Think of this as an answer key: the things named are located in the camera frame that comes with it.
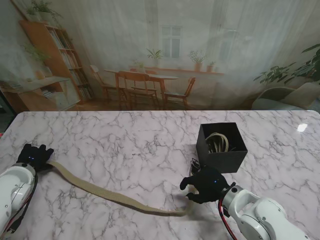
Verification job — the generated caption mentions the left arm red black cable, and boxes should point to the left arm red black cable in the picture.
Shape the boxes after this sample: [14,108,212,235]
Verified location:
[4,172,39,233]

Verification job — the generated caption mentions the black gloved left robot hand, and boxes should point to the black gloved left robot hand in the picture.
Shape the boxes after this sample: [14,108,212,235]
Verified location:
[16,143,55,172]

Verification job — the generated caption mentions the arm red black cable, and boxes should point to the arm red black cable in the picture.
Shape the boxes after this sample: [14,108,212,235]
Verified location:
[4,172,39,233]
[217,197,238,240]

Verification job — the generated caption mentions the beige woven belt looped end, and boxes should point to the beige woven belt looped end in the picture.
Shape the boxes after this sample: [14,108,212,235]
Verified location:
[47,157,201,217]

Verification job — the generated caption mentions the beige woven belt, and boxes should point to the beige woven belt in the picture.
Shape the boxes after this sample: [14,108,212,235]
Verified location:
[205,132,230,154]

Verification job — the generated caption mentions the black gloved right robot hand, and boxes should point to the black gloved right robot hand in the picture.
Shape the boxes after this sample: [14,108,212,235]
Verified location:
[179,167,236,205]

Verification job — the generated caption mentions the black square storage box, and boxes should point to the black square storage box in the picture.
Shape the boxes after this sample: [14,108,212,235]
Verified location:
[195,122,248,174]

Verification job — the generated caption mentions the printed room scene backdrop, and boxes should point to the printed room scene backdrop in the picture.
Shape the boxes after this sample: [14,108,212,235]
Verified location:
[0,0,320,112]

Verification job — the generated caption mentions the right arm red black cable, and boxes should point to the right arm red black cable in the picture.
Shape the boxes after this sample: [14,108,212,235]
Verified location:
[217,197,238,240]

